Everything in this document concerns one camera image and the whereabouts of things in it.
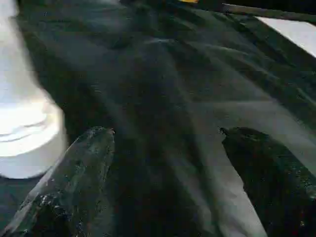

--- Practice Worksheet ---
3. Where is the white side table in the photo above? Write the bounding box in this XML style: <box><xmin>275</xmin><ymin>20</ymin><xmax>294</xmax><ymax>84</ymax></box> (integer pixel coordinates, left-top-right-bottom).
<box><xmin>254</xmin><ymin>16</ymin><xmax>316</xmax><ymax>56</ymax></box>

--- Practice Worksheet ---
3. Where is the black work mat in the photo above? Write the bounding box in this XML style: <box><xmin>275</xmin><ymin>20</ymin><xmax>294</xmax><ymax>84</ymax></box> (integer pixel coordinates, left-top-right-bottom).
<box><xmin>0</xmin><ymin>0</ymin><xmax>316</xmax><ymax>237</ymax></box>

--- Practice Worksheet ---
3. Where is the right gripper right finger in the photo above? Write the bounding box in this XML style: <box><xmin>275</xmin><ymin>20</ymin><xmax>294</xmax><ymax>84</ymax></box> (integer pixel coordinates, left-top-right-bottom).
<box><xmin>219</xmin><ymin>126</ymin><xmax>316</xmax><ymax>237</ymax></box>

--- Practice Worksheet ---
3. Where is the white plastic table leg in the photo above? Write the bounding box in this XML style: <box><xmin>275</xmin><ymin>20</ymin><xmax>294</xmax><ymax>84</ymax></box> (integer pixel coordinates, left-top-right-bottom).
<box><xmin>0</xmin><ymin>0</ymin><xmax>64</xmax><ymax>151</ymax></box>

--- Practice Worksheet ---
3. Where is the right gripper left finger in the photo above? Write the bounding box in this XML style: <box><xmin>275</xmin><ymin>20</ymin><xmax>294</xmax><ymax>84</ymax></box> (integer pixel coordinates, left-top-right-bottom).
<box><xmin>4</xmin><ymin>126</ymin><xmax>117</xmax><ymax>237</ymax></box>

